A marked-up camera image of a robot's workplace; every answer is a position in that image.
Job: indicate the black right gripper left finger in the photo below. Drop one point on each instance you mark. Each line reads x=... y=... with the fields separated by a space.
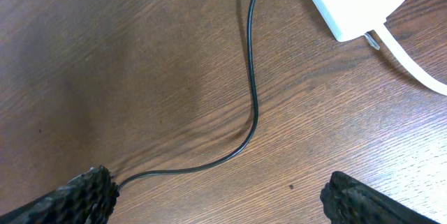
x=88 y=198

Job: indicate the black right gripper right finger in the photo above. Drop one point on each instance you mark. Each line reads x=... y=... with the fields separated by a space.
x=348 y=201

